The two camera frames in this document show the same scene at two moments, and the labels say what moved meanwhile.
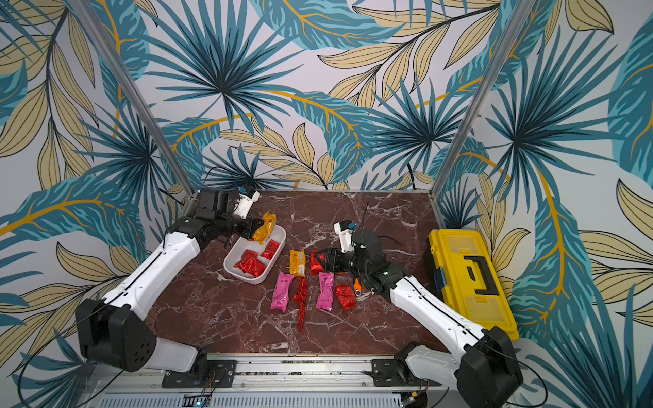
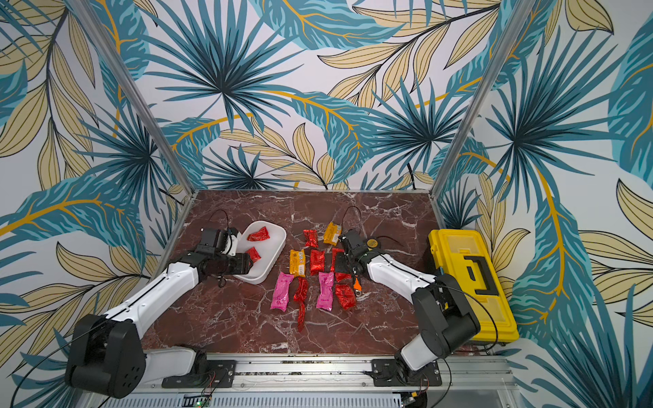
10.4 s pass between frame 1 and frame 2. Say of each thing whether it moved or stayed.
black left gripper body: moved
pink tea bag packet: stayed
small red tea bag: stayed
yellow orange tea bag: stayed
